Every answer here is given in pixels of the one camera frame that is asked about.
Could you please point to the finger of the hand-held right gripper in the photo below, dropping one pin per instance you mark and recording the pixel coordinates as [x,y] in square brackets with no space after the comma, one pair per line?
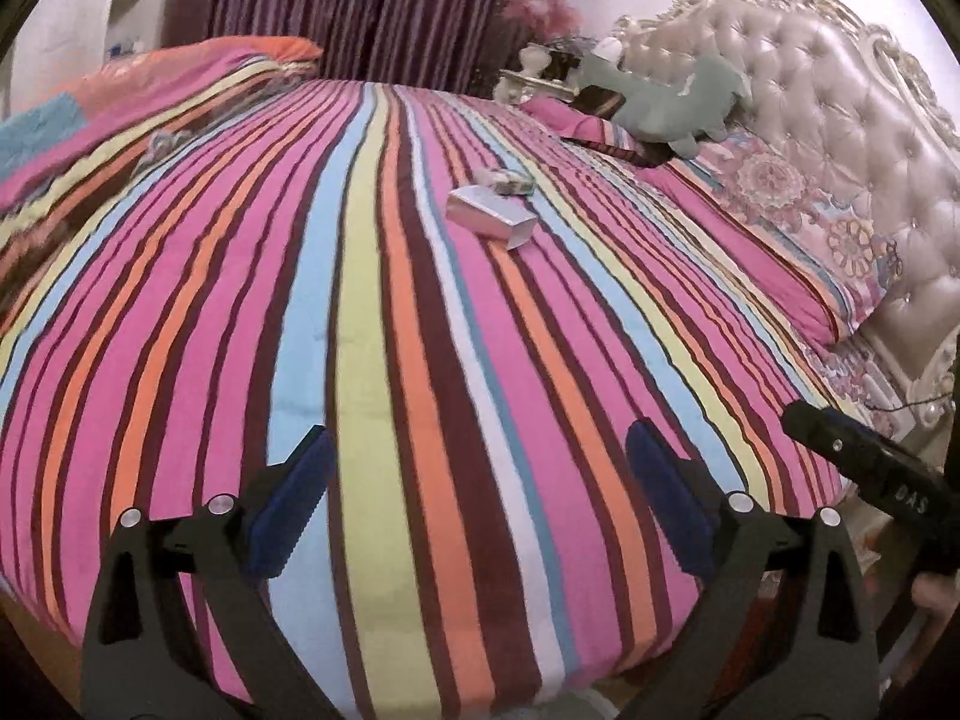
[825,435]

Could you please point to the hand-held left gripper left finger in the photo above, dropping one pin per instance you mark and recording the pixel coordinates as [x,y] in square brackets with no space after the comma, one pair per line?
[300,495]

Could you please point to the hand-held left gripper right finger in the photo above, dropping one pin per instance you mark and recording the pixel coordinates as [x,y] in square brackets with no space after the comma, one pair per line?
[667,495]

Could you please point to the person's right hand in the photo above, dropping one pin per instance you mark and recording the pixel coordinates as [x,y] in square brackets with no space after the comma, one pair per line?
[937,592]

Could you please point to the striped colourful bedspread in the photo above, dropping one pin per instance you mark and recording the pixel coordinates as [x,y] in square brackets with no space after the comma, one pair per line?
[450,390]

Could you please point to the floral pink pillow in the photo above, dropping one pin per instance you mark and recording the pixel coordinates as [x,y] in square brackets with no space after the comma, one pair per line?
[787,217]

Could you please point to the silver cardboard box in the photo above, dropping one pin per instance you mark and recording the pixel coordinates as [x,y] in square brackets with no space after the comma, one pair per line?
[484,211]

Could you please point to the cream tufted headboard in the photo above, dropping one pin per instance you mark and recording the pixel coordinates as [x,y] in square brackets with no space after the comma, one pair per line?
[825,90]

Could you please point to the green plush toy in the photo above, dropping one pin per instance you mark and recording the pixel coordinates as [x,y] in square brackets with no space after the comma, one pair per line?
[675,105]

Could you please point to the striped pillow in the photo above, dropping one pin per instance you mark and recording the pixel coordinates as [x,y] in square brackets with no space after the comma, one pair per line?
[577,124]

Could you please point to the orange folded blanket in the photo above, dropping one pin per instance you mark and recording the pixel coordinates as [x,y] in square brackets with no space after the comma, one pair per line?
[187,82]

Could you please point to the cream nightstand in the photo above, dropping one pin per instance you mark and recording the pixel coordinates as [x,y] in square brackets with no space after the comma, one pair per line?
[536,84]

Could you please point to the blue blanket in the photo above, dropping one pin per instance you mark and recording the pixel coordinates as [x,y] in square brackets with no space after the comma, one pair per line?
[37,127]

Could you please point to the white vase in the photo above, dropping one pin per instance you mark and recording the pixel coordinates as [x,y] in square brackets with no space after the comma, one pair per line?
[532,60]

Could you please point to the purple curtain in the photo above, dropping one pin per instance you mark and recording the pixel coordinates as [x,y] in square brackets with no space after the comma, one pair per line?
[375,7]

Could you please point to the pink flowers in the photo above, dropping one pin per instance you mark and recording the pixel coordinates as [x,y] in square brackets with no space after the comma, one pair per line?
[540,11]

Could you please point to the white cabinet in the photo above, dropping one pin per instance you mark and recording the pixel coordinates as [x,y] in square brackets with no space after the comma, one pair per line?
[129,15]

